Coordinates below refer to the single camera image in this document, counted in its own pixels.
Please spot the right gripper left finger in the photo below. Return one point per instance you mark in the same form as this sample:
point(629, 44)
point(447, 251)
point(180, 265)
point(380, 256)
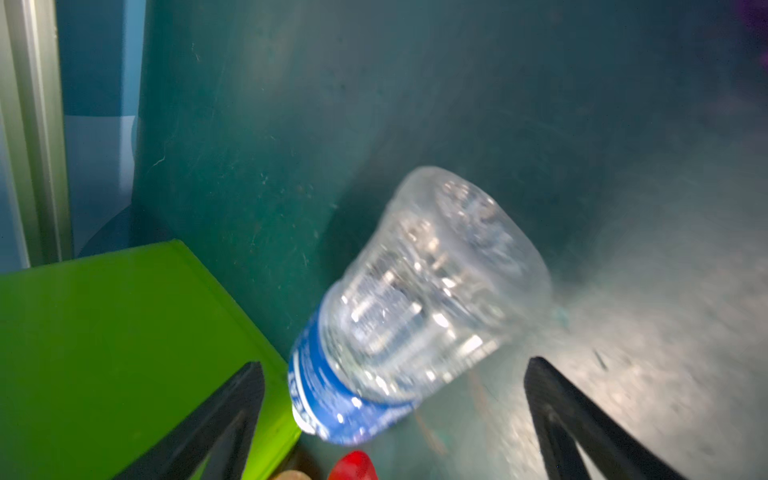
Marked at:
point(214, 439)

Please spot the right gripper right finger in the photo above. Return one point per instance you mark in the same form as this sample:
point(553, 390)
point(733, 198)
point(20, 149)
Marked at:
point(567, 423)

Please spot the blue label bottle white cap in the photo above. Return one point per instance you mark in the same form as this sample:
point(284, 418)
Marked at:
point(446, 279)

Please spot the green plastic waste bin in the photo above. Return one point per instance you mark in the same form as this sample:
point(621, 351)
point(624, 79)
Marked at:
point(103, 356)

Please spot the aluminium frame post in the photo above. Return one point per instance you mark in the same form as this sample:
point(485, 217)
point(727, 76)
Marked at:
point(33, 128)

